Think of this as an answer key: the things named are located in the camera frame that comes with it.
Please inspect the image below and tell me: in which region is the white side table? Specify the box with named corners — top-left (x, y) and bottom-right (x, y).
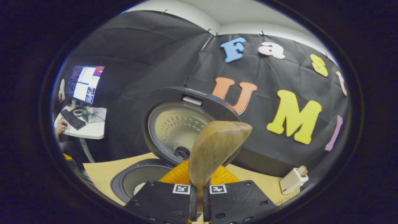
top-left (54, 104), bottom-right (107, 164)

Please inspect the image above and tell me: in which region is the black steel rice cooker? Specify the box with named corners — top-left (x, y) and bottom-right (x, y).
top-left (110, 86), bottom-right (241, 206)

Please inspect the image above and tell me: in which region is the black keyboard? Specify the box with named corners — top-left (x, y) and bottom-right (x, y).
top-left (60, 109), bottom-right (86, 130)

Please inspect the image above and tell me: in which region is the black backdrop cloth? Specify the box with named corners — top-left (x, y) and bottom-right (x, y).
top-left (54, 10), bottom-right (350, 178)

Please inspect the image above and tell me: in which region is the computer monitor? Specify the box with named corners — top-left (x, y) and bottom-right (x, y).
top-left (65, 65), bottom-right (105, 105)

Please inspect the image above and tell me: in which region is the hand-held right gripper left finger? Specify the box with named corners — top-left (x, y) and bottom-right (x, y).
top-left (124, 160), bottom-right (197, 224)

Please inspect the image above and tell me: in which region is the white toaster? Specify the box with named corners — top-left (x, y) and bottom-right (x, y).
top-left (279, 168), bottom-right (309, 195)

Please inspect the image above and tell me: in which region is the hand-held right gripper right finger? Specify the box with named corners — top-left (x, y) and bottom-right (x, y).
top-left (204, 165), bottom-right (277, 224)

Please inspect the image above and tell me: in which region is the green clear plastic item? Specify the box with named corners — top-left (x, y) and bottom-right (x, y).
top-left (81, 107), bottom-right (94, 123)

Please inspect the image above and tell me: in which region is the wooden spoon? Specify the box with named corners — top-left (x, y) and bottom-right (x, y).
top-left (188, 121), bottom-right (253, 215)

